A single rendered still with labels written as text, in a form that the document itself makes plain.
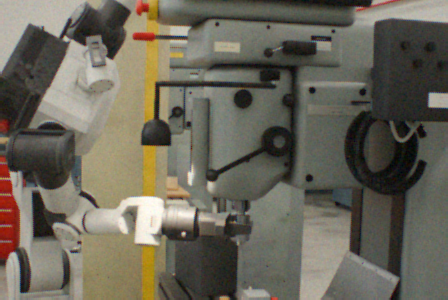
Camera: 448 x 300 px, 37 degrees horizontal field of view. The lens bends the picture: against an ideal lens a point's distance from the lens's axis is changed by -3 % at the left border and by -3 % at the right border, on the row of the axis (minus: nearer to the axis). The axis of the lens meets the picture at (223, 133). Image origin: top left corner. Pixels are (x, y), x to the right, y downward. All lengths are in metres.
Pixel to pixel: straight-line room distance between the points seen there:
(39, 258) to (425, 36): 1.28
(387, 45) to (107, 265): 2.33
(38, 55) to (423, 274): 1.11
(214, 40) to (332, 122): 0.34
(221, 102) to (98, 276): 2.01
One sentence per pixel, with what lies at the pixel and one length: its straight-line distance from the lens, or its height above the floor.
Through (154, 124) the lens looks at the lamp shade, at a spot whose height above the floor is 1.49.
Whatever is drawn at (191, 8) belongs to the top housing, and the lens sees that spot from 1.52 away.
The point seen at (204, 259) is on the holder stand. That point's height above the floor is 1.08.
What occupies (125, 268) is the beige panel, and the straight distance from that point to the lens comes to 3.45.
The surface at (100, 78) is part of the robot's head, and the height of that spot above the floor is 1.59.
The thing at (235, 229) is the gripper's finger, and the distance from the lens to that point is 1.67.
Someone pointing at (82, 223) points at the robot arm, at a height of 1.20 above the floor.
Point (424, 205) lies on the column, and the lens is 1.68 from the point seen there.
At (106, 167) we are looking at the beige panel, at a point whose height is 1.20.
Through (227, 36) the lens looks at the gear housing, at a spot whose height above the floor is 1.69.
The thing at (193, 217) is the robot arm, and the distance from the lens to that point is 1.67.
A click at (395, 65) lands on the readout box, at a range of 1.40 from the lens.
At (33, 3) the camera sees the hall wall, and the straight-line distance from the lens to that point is 10.71.
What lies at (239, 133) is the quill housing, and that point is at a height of 1.47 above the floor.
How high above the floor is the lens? 1.55
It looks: 3 degrees down
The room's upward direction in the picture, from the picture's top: 2 degrees clockwise
